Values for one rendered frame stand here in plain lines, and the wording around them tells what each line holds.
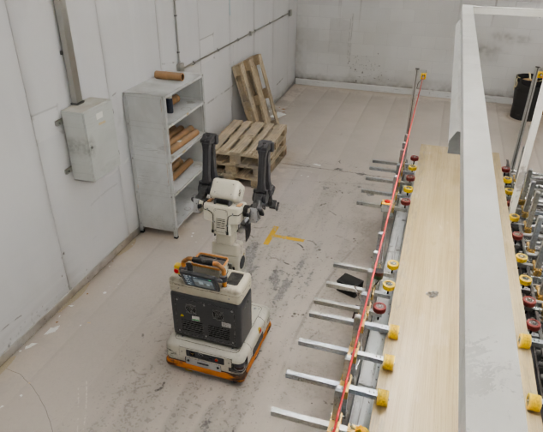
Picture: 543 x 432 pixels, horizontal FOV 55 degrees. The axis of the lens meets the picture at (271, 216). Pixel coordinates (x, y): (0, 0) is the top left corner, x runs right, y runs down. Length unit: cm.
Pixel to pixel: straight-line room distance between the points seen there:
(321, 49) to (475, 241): 1015
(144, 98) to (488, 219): 435
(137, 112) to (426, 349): 347
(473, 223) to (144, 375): 340
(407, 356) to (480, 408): 235
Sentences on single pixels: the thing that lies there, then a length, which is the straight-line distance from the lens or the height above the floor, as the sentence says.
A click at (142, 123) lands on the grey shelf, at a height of 126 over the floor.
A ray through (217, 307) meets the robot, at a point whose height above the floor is 65.
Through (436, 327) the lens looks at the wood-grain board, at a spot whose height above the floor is 90.
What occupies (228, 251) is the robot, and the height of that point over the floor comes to 85.
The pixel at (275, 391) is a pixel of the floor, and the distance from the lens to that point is 401.
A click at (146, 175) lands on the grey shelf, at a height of 71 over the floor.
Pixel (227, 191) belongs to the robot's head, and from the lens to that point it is 367.
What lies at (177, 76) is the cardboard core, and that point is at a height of 160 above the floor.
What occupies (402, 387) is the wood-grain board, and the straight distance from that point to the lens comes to 290.
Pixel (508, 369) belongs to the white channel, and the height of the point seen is 246.
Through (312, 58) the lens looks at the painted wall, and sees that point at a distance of 1116.
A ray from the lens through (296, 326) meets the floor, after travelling 452.
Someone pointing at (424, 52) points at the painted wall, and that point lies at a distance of 1083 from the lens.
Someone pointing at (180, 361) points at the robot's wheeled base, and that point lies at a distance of 410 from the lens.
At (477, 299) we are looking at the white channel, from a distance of 89.
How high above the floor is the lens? 298
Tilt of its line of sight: 29 degrees down
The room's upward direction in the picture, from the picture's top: 1 degrees clockwise
